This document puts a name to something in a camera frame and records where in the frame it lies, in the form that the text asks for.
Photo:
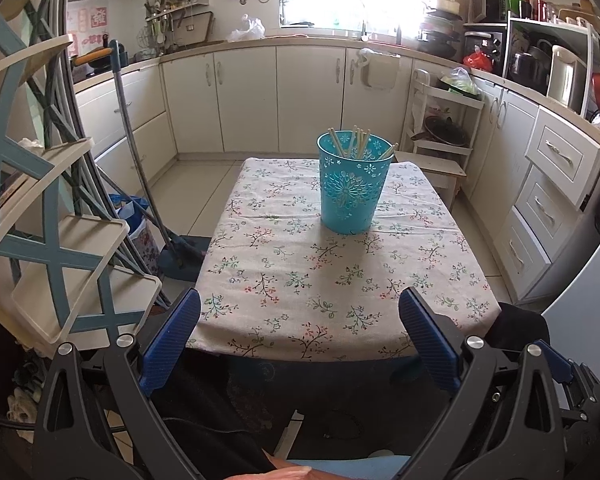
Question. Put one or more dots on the pink and red wall stickers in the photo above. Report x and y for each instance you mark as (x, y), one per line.
(89, 22)

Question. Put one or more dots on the white electric thermo pot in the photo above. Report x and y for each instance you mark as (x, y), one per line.
(565, 77)

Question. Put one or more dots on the hanging white plastic bag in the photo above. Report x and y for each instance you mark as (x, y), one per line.
(380, 70)

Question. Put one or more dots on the red plastic bag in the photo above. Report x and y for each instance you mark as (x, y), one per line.
(479, 62)

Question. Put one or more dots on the white kitchen cart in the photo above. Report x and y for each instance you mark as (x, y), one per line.
(472, 102)

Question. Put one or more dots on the person's left hand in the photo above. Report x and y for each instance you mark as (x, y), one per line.
(285, 474)

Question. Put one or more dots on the black toaster oven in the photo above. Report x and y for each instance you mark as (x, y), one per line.
(482, 42)

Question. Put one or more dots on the floral tablecloth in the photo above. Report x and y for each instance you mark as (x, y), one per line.
(290, 260)

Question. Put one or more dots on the black wok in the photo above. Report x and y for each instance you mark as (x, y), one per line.
(102, 60)

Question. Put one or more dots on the cream and blue folding rack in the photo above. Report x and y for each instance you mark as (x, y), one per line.
(69, 255)

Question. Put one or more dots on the grey metal tube frame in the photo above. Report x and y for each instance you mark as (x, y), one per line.
(74, 100)

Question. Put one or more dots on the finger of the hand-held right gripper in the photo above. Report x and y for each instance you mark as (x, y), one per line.
(557, 362)

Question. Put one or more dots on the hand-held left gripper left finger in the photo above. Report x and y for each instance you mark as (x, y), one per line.
(172, 340)

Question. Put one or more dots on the chrome sink faucet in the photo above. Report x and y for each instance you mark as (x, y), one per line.
(365, 25)

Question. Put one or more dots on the blue patterned bag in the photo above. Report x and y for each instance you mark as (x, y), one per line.
(144, 245)

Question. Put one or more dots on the wall utensil rack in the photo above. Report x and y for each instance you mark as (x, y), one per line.
(189, 25)

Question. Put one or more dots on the broom with dustpan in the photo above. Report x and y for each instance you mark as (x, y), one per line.
(187, 250)

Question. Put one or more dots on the black microwave oven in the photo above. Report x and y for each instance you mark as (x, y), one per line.
(492, 5)

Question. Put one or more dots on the cream wooden step stool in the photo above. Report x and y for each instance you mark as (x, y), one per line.
(430, 162)

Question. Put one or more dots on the cream kitchen base cabinets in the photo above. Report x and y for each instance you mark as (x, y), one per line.
(250, 95)

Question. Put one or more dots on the white countertop shelf unit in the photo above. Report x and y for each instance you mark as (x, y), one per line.
(550, 25)

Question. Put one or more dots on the stack of pots and pans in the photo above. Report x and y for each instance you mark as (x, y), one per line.
(440, 25)

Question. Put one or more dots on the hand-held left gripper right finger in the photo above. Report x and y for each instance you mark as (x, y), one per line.
(427, 340)

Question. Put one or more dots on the dark frying pan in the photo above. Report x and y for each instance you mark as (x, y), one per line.
(447, 132)

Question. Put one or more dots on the teal perforated plastic bin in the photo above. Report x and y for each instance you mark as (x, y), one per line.
(352, 195)

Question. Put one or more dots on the bag of green vegetables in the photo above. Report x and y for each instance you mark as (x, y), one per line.
(460, 82)

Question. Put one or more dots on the black cooking pot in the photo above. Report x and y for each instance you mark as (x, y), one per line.
(527, 67)

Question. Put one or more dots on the group of wooden chopsticks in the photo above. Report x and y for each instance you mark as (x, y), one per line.
(362, 142)

